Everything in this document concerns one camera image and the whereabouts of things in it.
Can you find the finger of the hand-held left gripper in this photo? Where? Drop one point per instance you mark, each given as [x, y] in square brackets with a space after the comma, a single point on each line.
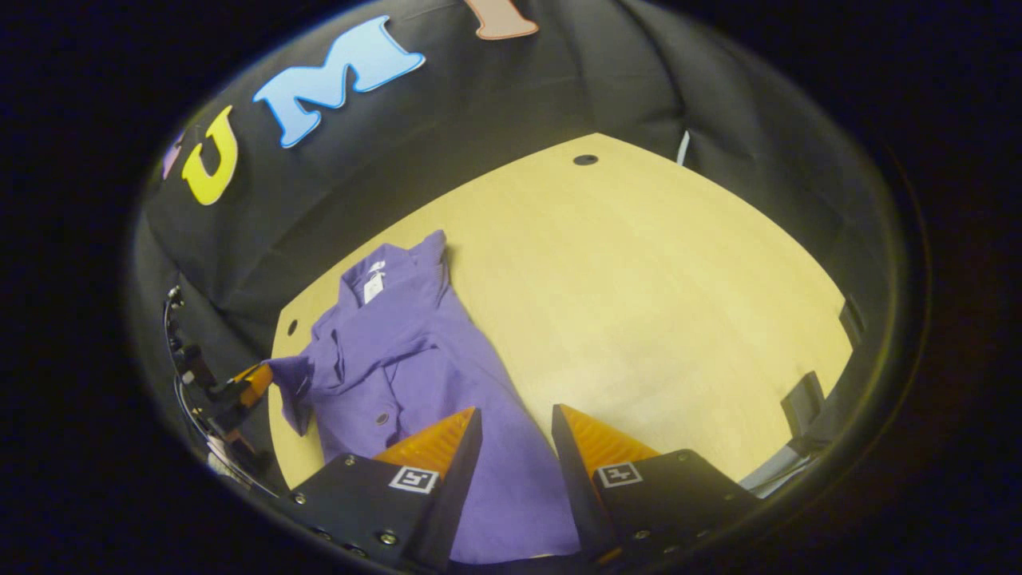
[255, 383]

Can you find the grey cloth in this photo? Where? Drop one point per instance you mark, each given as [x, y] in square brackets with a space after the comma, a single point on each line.
[773, 473]

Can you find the white paper garment tag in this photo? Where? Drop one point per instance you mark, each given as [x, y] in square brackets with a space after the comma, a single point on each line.
[374, 289]

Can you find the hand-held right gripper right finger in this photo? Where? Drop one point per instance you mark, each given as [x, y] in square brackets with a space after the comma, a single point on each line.
[579, 495]

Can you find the black bracket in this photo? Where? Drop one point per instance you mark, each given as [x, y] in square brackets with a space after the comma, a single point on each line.
[802, 403]

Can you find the purple shirt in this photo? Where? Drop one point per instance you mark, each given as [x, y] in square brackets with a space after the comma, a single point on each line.
[415, 359]

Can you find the black backdrop cloth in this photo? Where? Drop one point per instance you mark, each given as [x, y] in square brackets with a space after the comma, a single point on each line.
[559, 80]

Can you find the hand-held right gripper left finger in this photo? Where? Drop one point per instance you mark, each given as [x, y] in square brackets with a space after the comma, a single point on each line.
[459, 487]

